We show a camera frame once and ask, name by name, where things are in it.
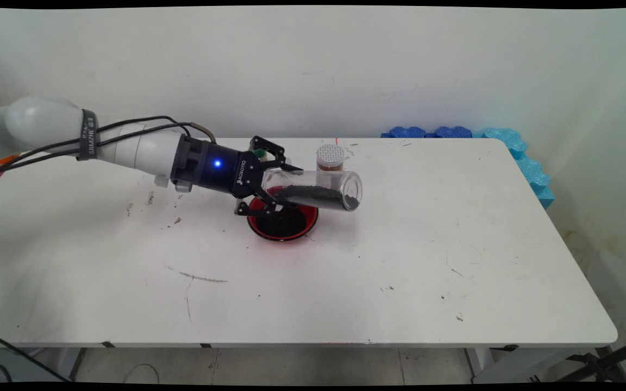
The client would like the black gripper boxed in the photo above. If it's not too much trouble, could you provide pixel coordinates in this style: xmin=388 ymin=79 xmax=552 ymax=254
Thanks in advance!
xmin=171 ymin=134 xmax=304 ymax=218

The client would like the black stand leg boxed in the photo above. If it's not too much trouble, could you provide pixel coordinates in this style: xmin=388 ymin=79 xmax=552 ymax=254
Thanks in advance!
xmin=555 ymin=337 xmax=626 ymax=382

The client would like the red bowl with dark grains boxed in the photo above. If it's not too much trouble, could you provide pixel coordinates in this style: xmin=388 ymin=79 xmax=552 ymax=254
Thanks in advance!
xmin=246 ymin=186 xmax=319 ymax=242

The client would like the black strap with white print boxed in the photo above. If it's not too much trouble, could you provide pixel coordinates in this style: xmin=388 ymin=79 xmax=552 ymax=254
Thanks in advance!
xmin=77 ymin=109 xmax=100 ymax=161

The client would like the clear jar with dark grains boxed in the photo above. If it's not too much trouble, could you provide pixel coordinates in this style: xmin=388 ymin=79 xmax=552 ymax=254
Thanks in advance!
xmin=261 ymin=167 xmax=364 ymax=212

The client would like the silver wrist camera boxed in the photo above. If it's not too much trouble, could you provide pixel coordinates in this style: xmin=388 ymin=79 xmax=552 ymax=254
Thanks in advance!
xmin=154 ymin=174 xmax=193 ymax=194

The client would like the white-lidded brown spice jar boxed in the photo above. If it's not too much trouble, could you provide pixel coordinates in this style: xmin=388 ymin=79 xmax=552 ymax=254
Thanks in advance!
xmin=315 ymin=144 xmax=346 ymax=172

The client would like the black floor cable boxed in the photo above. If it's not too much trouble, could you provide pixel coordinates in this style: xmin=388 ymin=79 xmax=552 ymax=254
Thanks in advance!
xmin=0 ymin=329 xmax=72 ymax=382

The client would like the black camera cable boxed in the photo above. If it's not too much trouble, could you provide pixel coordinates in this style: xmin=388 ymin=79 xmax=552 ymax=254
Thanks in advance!
xmin=0 ymin=116 xmax=191 ymax=174

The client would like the light blue foam tile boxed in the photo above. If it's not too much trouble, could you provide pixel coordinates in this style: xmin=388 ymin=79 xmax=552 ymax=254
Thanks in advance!
xmin=473 ymin=128 xmax=555 ymax=210

